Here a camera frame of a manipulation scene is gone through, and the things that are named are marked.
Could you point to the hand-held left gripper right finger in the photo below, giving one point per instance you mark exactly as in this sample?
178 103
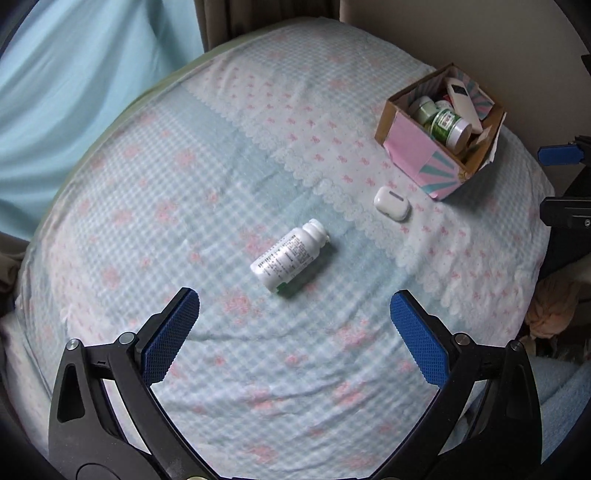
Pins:
420 339

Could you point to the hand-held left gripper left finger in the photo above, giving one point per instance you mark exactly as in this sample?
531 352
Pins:
168 339

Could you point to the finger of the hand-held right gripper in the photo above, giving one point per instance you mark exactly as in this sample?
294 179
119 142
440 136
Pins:
565 211
561 155

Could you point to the white remote control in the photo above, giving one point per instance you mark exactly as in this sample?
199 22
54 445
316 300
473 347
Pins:
464 104

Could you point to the white jar with green lid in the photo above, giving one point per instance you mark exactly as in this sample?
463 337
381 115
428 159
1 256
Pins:
445 127

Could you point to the white earbuds case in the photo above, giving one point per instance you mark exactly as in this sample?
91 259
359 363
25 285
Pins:
391 203

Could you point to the white pill bottle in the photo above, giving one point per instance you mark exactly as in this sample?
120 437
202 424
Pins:
286 256

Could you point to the jar with grey lid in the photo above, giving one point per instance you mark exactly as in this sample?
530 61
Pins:
422 110

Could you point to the pink patterned cardboard box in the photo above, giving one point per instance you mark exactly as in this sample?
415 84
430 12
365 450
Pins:
411 138

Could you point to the orange crumpled cloth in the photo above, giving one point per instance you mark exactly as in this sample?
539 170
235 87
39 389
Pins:
551 309

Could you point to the floral checked bed sheet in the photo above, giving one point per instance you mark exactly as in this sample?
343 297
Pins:
286 369

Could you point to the light blue towel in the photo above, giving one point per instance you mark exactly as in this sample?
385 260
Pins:
561 397

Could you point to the grey-brown curtain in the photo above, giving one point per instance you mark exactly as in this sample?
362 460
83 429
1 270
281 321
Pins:
11 263
268 18

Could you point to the light blue hanging cloth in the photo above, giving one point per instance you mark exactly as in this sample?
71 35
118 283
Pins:
69 92

